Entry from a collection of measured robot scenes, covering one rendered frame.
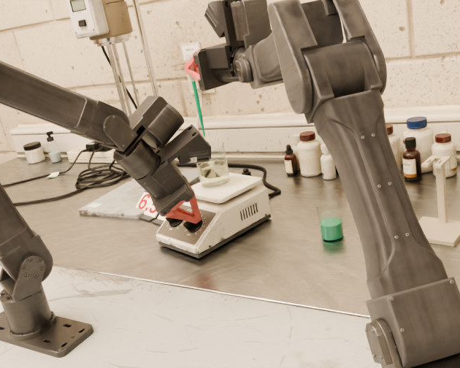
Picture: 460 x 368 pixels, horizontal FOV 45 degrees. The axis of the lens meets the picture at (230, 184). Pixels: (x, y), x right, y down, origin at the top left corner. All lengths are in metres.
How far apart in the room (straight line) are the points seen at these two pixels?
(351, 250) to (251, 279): 0.18
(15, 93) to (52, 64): 1.18
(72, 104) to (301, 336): 0.46
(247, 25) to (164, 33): 0.80
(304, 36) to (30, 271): 0.51
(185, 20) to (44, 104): 0.83
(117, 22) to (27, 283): 0.68
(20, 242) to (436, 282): 0.57
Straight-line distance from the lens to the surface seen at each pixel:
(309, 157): 1.29
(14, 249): 0.84
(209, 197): 1.03
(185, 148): 0.91
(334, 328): 0.76
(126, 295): 0.95
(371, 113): 0.56
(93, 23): 1.28
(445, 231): 0.97
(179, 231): 1.04
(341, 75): 0.57
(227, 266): 0.95
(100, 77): 1.85
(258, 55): 0.78
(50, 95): 0.83
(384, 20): 1.35
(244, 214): 1.05
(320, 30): 0.64
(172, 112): 0.92
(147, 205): 1.27
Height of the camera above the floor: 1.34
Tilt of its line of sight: 19 degrees down
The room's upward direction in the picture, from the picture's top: 11 degrees counter-clockwise
